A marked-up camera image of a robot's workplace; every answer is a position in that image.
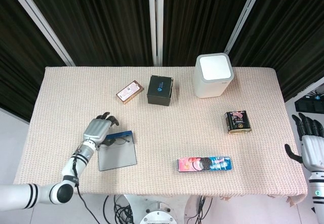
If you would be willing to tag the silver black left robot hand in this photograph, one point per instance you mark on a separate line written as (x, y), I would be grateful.
(96, 130)

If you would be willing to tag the beige woven tablecloth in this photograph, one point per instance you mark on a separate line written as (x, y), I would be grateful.
(177, 132)

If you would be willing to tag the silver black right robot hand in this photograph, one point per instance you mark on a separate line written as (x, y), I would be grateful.
(314, 150)

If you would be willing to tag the black equipment case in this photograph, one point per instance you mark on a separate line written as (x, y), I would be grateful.
(308, 106)

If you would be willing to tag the black pleated curtain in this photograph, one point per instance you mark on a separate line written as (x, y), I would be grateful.
(106, 18)

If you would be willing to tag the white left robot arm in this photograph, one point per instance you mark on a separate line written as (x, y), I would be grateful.
(71, 165)

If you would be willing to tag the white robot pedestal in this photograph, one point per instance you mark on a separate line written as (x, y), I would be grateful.
(158, 216)

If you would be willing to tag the white frame post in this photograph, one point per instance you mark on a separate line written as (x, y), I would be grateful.
(43, 23)
(244, 16)
(156, 23)

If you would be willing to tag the white square trash bin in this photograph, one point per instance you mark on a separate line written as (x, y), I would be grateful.
(210, 82)

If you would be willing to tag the red gold flat box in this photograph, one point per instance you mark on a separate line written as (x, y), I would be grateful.
(129, 92)

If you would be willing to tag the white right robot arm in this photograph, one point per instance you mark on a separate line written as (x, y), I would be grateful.
(317, 193)

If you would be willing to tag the blue pink cookie box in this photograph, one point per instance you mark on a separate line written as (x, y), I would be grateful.
(205, 163)

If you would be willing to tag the black gold meat tin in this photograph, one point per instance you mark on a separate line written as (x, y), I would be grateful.
(238, 122)

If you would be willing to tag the black wire-frame eyeglasses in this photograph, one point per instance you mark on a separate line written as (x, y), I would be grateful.
(125, 141)

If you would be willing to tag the dark blue glasses case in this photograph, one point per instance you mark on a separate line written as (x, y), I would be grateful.
(116, 158)

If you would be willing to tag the black cube cardboard box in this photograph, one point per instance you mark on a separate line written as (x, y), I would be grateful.
(159, 92)

